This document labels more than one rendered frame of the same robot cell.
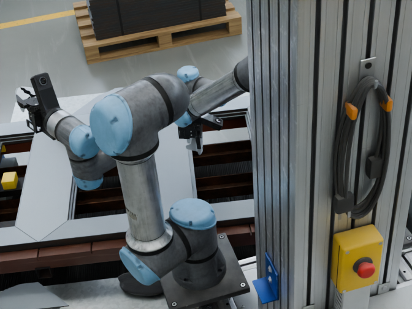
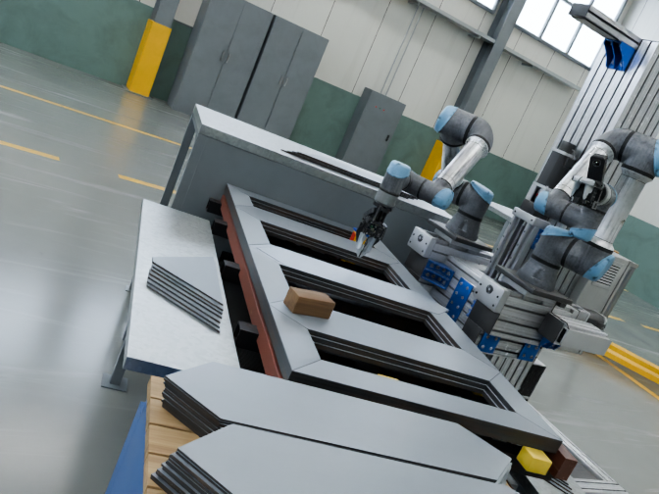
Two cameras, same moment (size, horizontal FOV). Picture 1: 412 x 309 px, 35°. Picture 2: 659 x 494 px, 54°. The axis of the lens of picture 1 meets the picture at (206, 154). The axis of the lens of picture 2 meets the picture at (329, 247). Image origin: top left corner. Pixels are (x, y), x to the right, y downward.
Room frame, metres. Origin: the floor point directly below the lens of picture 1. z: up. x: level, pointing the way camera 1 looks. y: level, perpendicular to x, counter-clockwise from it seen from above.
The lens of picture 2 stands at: (2.75, 2.14, 1.44)
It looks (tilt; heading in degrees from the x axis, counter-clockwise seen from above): 14 degrees down; 251
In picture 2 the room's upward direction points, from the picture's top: 24 degrees clockwise
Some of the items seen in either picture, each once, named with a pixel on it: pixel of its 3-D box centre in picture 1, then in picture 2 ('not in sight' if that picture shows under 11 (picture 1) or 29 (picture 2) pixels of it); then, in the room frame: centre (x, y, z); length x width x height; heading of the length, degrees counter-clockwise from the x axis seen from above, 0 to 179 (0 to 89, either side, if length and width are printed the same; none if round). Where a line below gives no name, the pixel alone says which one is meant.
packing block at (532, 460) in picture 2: not in sight; (533, 460); (1.64, 0.95, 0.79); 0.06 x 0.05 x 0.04; 2
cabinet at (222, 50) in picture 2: not in sight; (219, 59); (1.99, -8.80, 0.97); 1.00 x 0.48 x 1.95; 13
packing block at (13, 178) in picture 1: (10, 180); not in sight; (2.00, 0.78, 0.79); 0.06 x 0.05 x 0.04; 2
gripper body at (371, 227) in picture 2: (190, 121); (377, 220); (1.92, 0.04, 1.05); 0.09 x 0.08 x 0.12; 81
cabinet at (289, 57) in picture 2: not in sight; (277, 82); (0.97, -9.04, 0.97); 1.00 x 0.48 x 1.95; 13
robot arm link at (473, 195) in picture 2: not in sight; (476, 198); (1.34, -0.44, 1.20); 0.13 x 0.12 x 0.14; 139
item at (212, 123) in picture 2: not in sight; (324, 166); (1.89, -0.96, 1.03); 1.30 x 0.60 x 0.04; 2
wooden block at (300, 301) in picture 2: not in sight; (309, 303); (2.21, 0.58, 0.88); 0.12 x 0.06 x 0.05; 17
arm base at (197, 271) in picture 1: (197, 256); (540, 271); (1.23, 0.05, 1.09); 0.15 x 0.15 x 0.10
